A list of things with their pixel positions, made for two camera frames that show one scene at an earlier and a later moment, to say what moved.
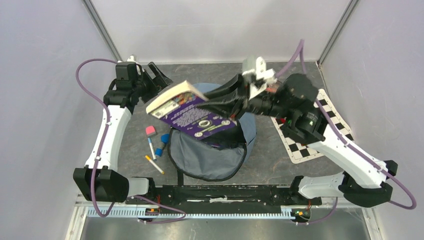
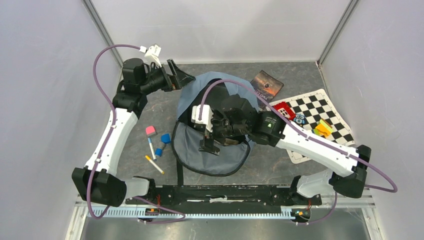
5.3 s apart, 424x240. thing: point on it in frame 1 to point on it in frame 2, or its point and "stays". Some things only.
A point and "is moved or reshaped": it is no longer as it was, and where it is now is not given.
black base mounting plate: (222, 196) stays
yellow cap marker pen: (154, 164) stays
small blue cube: (159, 149) stays
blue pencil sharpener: (165, 138) stays
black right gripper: (232, 108) to (207, 144)
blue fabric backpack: (217, 157) is moved or reshaped
